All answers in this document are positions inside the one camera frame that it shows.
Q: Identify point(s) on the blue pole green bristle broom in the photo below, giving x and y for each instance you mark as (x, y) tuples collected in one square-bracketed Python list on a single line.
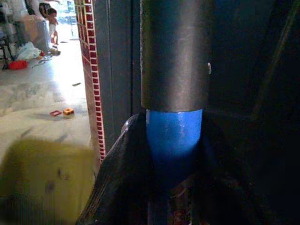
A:
[(174, 70)]

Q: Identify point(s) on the brown cardboard box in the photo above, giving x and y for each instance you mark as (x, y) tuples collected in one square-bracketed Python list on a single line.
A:
[(28, 28)]

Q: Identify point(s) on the white plastic bag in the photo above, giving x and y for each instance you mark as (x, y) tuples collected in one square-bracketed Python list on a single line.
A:
[(28, 52)]

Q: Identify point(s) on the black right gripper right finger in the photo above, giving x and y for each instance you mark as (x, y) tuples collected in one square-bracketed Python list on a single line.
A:
[(229, 182)]

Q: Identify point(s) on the red toy frame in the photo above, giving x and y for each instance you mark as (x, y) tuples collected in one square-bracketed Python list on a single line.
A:
[(52, 114)]

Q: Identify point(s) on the small black floor scrap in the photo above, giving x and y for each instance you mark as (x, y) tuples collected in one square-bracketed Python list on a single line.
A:
[(76, 84)]

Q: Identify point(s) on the red plastic basin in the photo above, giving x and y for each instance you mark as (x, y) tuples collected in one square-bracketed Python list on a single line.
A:
[(18, 65)]

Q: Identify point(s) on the yellow toy block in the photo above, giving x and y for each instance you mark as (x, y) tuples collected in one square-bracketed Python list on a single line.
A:
[(68, 111)]

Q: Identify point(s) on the grey box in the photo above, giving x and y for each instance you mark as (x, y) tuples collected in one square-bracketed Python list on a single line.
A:
[(43, 35)]

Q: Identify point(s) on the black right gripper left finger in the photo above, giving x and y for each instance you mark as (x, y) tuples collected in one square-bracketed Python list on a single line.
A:
[(122, 178)]

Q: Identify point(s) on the small child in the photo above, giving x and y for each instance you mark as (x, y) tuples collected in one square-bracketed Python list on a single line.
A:
[(52, 23)]

